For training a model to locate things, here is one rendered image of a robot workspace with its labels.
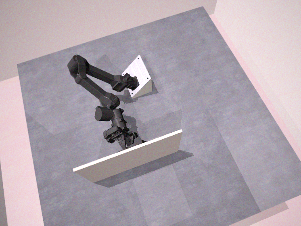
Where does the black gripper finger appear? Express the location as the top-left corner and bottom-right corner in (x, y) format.
(126, 136), (135, 146)
(111, 132), (126, 150)

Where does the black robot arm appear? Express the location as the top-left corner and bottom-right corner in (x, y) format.
(67, 54), (140, 121)

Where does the black rectangular picture frame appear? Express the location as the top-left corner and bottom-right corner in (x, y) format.
(126, 140), (146, 149)

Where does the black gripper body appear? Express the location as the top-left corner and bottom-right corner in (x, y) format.
(106, 118), (138, 139)

